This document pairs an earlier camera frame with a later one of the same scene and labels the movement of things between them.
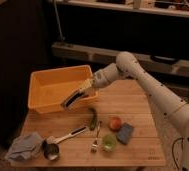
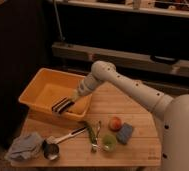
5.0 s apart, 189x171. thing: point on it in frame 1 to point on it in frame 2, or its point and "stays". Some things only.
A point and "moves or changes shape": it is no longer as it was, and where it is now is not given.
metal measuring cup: (50, 150) stays
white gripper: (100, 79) stays
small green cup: (109, 142) stays
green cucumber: (93, 118) to (92, 135)
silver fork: (95, 145) stays
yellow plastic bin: (49, 88) moves or changes shape
